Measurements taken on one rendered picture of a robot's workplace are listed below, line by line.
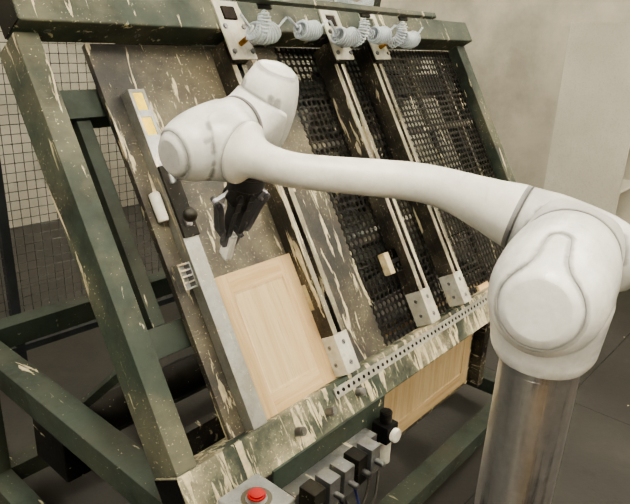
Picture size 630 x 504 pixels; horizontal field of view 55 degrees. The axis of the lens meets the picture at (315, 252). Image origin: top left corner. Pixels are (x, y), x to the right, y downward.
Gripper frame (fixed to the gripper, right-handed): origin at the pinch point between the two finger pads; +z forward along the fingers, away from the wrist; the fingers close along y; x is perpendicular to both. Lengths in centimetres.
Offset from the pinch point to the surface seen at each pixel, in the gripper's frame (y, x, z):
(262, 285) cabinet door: -27.5, -14.3, 36.9
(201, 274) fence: -7.3, -16.6, 28.2
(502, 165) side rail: -189, -51, 44
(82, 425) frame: 22, -15, 80
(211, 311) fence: -7.0, -8.1, 33.6
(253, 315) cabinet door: -21.2, -7.3, 40.0
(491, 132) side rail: -189, -65, 35
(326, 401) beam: -35, 18, 55
